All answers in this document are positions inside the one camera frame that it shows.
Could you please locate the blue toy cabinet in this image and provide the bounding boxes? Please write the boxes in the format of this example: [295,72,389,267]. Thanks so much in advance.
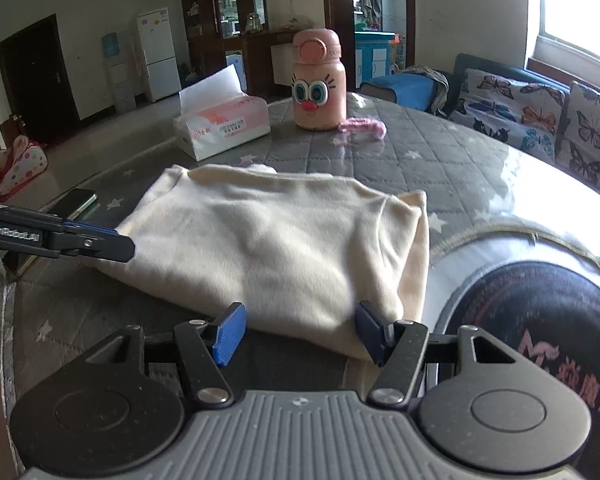
[354,31,397,83]

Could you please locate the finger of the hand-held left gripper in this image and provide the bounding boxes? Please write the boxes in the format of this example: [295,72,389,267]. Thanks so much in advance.
[47,219,136,263]

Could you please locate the white refrigerator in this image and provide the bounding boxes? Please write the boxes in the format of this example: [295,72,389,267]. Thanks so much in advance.
[136,7,182,103]

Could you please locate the blue sofa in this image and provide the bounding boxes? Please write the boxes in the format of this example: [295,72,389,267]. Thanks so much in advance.
[359,53,600,171]

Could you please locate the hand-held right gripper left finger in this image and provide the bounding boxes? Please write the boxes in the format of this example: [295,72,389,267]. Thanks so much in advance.
[82,302,247,407]

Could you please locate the tissue pack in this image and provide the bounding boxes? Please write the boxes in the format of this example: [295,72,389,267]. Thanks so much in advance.
[173,64,272,162]

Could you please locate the smartphone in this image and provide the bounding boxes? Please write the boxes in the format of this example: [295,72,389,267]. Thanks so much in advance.
[5,188,100,273]

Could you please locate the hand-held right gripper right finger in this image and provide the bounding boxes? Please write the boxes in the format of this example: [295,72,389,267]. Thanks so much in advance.
[354,300,517,407]

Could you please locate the cream garment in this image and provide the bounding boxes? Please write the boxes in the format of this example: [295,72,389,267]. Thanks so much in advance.
[82,162,431,363]

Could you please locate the dark wooden display cabinet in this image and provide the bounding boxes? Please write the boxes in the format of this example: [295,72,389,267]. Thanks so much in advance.
[178,0,301,98]

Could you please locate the polka dot play tent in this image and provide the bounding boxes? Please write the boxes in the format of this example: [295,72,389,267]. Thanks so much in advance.
[0,135,49,200]

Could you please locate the butterfly print cushion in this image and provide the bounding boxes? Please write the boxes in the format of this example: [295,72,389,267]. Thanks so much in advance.
[450,67,567,163]
[555,81,600,192]

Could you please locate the pink cartoon-face bottle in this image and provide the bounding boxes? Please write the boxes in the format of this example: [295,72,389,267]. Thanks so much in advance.
[291,28,347,132]

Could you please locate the water dispenser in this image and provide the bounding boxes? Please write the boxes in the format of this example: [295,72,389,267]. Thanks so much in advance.
[101,32,133,115]

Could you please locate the grey cloth on sofa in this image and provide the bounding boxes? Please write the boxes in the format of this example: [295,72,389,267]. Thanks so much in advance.
[402,64,453,116]

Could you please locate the dark wooden door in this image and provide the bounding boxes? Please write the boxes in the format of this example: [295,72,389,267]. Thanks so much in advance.
[0,14,80,147]

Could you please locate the black round printed mat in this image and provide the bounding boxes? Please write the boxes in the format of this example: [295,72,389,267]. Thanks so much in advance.
[442,260,600,480]

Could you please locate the pink bottle strap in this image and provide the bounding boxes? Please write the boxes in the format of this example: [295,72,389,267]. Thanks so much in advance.
[336,116,387,140]

